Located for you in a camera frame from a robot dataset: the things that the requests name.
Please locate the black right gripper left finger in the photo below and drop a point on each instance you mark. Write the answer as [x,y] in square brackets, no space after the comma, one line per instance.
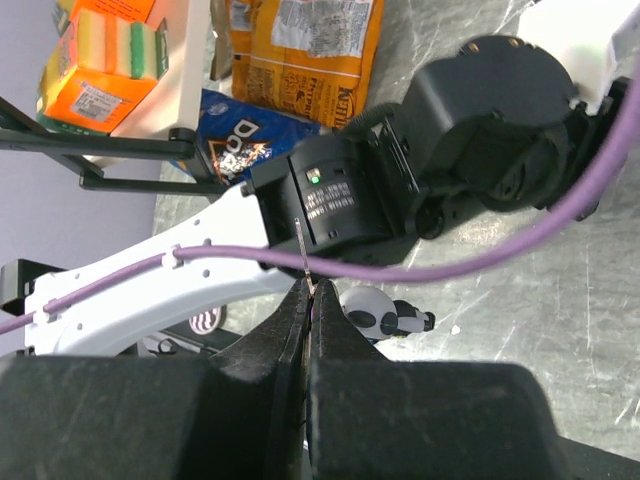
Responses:
[234,415]

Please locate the orange Kettle chips bag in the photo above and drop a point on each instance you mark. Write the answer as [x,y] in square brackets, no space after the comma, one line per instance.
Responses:
[312,59]

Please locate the orange sponge package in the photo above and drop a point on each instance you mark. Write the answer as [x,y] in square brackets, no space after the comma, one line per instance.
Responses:
[92,39]

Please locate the small padlock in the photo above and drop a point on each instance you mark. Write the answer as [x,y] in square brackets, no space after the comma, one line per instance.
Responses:
[378,317]

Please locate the blue Doritos bag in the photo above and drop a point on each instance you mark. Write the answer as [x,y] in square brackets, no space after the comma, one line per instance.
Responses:
[235,136]

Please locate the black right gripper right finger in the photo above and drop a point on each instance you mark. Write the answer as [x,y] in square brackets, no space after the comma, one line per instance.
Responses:
[373,418]

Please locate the small silver key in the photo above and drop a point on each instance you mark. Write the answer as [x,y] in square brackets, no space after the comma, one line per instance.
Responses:
[306,269]

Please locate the cream two-tier shelf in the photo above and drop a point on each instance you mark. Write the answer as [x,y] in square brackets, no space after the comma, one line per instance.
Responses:
[145,109]

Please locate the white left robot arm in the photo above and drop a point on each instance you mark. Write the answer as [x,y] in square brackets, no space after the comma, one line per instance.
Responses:
[492,151]

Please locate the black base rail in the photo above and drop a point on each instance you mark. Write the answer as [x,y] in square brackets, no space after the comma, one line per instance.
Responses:
[178,341]

